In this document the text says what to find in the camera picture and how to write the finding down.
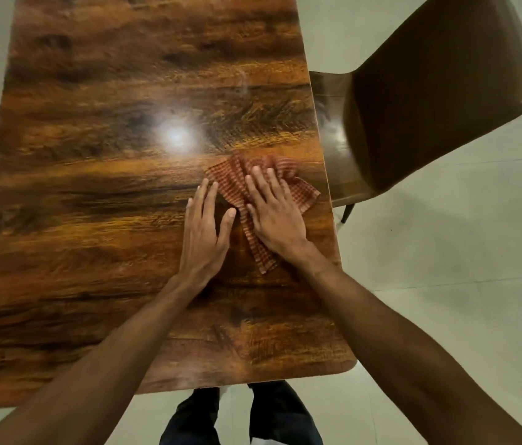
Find person's left hand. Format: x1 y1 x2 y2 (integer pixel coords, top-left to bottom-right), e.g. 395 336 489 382
175 179 238 287

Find person's right hand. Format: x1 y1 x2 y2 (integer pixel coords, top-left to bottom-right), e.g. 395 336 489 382
244 166 314 265

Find red checked cloth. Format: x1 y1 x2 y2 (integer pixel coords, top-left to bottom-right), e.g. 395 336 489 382
204 153 321 275

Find person's left forearm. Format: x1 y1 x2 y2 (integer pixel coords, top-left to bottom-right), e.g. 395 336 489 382
0 274 215 445

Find person's right forearm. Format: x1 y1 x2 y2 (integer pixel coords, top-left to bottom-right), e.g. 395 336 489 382
286 243 522 445

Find brown leather chair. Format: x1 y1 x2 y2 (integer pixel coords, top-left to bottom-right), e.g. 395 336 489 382
309 0 522 226

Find person's dark trousers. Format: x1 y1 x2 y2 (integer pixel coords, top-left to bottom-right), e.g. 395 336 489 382
159 381 325 445

